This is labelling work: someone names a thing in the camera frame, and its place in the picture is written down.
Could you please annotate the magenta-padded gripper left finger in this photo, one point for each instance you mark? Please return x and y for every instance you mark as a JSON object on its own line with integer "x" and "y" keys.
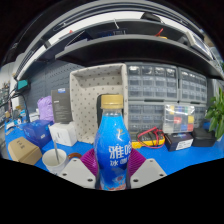
{"x": 78, "y": 171}

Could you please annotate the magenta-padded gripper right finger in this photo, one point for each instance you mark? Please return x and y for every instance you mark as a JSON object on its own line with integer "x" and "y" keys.
{"x": 148, "y": 171}

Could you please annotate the blue drink bottle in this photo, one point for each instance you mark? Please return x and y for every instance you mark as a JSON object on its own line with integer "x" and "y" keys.
{"x": 112, "y": 146}

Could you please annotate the white mug with face print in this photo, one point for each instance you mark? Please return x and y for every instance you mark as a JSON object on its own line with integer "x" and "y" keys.
{"x": 50, "y": 163}

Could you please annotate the yellow multimeter with red leads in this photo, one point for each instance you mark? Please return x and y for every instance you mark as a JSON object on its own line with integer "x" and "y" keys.
{"x": 146, "y": 141}

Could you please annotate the metal spoon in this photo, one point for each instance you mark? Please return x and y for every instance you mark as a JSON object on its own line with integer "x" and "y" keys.
{"x": 56, "y": 150}

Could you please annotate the black box with white label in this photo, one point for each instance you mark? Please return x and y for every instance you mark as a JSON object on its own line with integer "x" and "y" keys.
{"x": 178, "y": 141}

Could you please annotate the blue printed box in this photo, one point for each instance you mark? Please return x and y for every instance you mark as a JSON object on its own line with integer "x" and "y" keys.
{"x": 36, "y": 133}

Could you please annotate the grey small-parts drawer cabinet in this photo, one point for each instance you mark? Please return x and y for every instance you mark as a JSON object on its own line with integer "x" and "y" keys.
{"x": 151, "y": 81}
{"x": 200, "y": 115}
{"x": 145, "y": 115}
{"x": 192, "y": 86}

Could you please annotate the brown cardboard box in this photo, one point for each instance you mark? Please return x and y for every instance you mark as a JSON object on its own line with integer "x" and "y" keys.
{"x": 23, "y": 151}

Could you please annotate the clear organizer box, colourful parts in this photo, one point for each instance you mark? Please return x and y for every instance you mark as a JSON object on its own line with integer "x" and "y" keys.
{"x": 178, "y": 118}

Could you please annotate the black rounded case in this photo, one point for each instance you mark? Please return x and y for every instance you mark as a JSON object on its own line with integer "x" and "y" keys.
{"x": 99, "y": 111}

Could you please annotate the flat black box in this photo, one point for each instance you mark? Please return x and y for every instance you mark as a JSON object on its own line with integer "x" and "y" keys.
{"x": 203, "y": 137}

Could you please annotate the dark grey upright box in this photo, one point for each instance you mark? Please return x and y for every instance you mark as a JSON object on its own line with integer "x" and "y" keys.
{"x": 61, "y": 106}

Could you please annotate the small white printed box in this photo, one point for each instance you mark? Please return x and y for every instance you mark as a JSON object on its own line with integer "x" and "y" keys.
{"x": 34, "y": 117}

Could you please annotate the purple plastic bag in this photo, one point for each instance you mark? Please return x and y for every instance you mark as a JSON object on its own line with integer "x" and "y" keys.
{"x": 45, "y": 108}

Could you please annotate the white dotted open tray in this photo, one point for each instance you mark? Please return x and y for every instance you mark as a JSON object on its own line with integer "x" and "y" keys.
{"x": 83, "y": 100}

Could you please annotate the green potted plant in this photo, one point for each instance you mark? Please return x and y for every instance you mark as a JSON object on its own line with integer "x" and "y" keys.
{"x": 216, "y": 113}

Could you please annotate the black shelf unit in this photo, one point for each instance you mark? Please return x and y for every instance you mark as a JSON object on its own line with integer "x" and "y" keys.
{"x": 133, "y": 50}

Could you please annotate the teal wall-mounted holder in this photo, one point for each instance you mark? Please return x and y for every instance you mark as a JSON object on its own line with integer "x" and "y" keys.
{"x": 22, "y": 85}

